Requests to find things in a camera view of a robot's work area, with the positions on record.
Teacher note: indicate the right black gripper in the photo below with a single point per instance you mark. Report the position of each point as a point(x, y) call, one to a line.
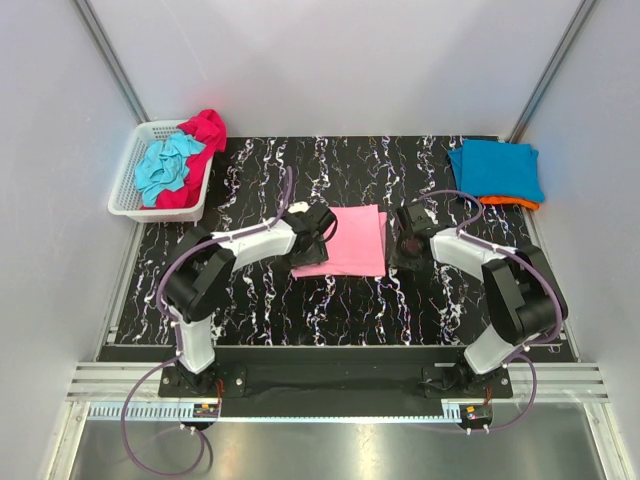
point(405, 257)

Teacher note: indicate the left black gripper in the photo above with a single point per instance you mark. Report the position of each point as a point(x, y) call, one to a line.
point(310, 253)

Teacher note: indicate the pink t shirt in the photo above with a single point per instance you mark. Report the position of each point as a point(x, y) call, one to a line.
point(358, 247)

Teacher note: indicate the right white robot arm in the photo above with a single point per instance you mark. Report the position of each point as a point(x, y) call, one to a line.
point(525, 303)

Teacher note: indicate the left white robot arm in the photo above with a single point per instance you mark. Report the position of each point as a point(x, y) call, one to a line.
point(200, 267)

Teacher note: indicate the folded orange t shirt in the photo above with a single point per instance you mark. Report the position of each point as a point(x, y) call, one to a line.
point(510, 201)

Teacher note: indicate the folded teal t shirt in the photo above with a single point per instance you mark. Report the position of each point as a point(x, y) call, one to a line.
point(485, 168)

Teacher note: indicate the red t shirt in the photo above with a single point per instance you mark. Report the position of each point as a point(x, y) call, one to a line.
point(208, 128)

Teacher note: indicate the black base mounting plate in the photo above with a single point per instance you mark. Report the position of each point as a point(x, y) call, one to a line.
point(235, 380)

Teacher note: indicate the light blue t shirt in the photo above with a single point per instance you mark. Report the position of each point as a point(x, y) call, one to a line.
point(164, 166)

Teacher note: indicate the white plastic basket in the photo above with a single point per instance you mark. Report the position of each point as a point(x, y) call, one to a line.
point(125, 200)

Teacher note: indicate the aluminium frame rail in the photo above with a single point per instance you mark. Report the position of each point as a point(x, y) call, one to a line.
point(556, 382)

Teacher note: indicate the white slotted cable duct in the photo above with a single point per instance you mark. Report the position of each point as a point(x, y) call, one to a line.
point(193, 412)

